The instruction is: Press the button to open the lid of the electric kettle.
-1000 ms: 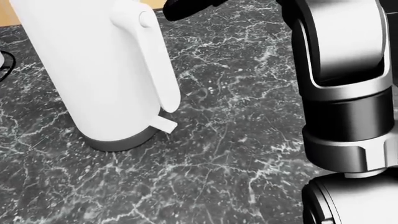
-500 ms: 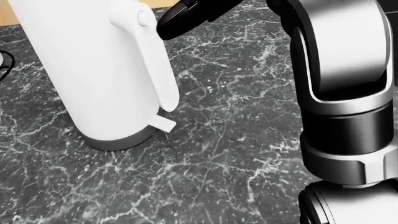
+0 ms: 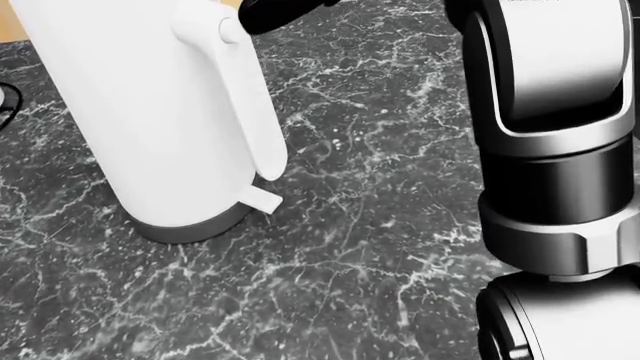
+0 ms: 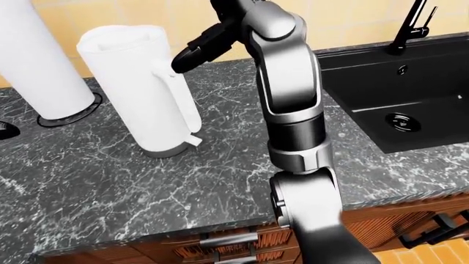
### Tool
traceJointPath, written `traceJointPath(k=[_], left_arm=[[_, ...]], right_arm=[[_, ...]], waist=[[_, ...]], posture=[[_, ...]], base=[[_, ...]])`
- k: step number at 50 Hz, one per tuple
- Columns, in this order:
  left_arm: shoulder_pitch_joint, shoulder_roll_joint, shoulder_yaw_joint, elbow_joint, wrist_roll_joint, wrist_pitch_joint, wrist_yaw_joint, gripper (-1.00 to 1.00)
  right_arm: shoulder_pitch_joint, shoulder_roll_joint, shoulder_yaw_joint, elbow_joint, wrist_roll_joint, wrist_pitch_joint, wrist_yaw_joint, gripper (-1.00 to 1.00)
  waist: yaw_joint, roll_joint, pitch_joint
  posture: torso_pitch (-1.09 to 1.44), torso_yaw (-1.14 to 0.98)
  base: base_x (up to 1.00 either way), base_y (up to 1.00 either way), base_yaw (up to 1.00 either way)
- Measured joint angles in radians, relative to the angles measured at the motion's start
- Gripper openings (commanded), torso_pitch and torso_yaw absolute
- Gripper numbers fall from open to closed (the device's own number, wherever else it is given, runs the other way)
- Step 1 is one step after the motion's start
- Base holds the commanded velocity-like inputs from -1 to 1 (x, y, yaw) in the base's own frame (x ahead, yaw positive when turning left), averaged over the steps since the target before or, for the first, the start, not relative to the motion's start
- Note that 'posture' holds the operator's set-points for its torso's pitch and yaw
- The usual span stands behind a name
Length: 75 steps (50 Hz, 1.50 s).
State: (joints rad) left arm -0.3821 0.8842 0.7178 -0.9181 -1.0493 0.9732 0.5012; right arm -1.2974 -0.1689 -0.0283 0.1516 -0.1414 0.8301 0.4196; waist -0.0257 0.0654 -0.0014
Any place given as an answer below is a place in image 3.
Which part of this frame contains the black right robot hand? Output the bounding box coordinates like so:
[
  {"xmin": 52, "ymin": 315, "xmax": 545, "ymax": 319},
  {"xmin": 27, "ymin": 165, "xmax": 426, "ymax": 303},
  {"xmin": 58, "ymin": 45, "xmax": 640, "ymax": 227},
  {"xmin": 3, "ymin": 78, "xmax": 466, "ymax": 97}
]
[{"xmin": 236, "ymin": 0, "xmax": 340, "ymax": 36}]

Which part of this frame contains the white electric kettle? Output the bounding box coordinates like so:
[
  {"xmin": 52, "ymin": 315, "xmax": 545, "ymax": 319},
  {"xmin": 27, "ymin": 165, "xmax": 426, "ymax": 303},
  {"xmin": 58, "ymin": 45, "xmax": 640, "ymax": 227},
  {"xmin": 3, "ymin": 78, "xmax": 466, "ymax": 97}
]
[{"xmin": 8, "ymin": 0, "xmax": 290, "ymax": 231}]

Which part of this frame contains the grey kettle base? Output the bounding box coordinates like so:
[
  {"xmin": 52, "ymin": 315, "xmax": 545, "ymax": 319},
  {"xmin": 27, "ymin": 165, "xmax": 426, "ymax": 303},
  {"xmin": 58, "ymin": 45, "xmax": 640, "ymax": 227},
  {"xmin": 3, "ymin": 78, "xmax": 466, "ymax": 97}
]
[{"xmin": 130, "ymin": 204, "xmax": 256, "ymax": 245}]

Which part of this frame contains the black power cable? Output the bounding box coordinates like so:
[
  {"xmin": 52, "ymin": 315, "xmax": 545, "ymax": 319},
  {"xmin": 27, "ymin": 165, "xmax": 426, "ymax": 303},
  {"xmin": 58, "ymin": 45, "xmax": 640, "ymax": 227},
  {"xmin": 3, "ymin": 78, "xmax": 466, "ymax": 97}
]
[{"xmin": 0, "ymin": 82, "xmax": 24, "ymax": 131}]

